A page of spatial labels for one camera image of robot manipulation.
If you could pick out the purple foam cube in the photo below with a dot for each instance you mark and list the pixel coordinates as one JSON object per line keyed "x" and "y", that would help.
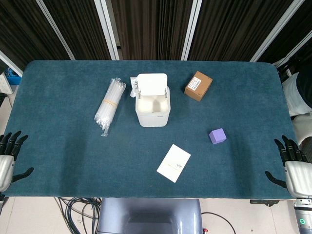
{"x": 217, "y": 136}

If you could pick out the small clear plastic bag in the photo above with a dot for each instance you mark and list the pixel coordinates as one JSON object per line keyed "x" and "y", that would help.
{"x": 133, "y": 87}

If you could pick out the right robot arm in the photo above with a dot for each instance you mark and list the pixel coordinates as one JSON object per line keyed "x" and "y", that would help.
{"x": 303, "y": 215}

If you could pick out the white open-lid container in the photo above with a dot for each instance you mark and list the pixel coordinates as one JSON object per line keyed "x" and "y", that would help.
{"x": 152, "y": 102}

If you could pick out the bundle of clear straws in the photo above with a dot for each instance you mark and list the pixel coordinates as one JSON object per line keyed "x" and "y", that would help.
{"x": 109, "y": 103}

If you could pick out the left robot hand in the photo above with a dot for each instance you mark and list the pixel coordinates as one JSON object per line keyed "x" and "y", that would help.
{"x": 5, "y": 168}

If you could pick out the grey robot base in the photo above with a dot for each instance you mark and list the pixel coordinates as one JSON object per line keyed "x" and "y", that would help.
{"x": 150, "y": 217}

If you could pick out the white cushion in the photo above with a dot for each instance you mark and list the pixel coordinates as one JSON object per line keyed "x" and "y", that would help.
{"x": 293, "y": 97}

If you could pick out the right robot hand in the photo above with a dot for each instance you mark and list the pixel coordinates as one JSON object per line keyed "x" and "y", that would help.
{"x": 298, "y": 175}

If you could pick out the white card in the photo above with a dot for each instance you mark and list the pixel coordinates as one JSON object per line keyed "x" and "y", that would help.
{"x": 173, "y": 162}

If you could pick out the blue box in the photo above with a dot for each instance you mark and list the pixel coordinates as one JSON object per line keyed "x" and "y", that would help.
{"x": 12, "y": 75}

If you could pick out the brown cardboard box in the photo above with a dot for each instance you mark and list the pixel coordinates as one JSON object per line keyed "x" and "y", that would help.
{"x": 198, "y": 85}

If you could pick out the teal table cloth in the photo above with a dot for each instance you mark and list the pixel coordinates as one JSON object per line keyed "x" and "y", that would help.
{"x": 151, "y": 126}

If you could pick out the black table bracket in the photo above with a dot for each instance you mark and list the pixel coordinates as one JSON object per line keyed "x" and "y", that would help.
{"x": 264, "y": 201}

